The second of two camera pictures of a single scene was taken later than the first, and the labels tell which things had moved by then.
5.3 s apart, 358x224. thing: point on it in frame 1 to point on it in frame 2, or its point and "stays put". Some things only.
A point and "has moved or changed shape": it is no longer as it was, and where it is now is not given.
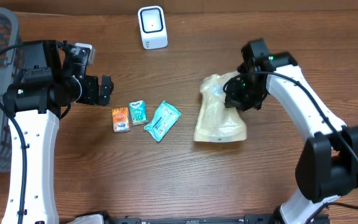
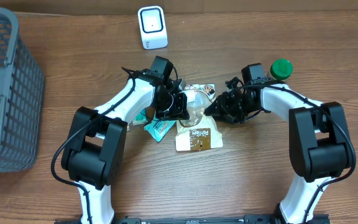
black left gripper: x=92 y=90 to x=173 y=107
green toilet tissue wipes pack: x=165 y=119 stays put
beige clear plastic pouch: x=216 y=122 has moved or changed shape
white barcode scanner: x=153 y=27 stays put
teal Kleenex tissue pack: x=138 y=112 stays put
